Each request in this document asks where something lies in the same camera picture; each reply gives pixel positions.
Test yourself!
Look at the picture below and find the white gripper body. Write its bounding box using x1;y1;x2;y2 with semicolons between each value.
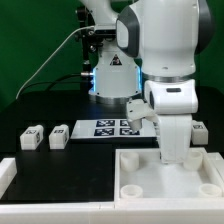
157;114;192;163

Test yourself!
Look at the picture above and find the white square table top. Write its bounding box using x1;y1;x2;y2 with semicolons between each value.
114;148;224;201

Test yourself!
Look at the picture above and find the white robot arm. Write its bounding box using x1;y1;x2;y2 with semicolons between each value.
80;0;214;163

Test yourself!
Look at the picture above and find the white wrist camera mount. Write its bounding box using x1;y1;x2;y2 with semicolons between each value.
126;99;157;132

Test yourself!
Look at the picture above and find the white AprilTag base plate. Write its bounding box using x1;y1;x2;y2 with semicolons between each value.
71;119;156;139

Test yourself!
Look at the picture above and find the black camera on stand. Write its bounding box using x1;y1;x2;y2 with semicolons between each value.
76;2;117;94

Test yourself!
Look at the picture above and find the black cable on table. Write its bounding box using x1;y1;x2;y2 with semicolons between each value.
19;73;84;96

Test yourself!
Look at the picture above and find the white camera cable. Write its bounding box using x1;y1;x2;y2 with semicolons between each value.
15;25;96;100

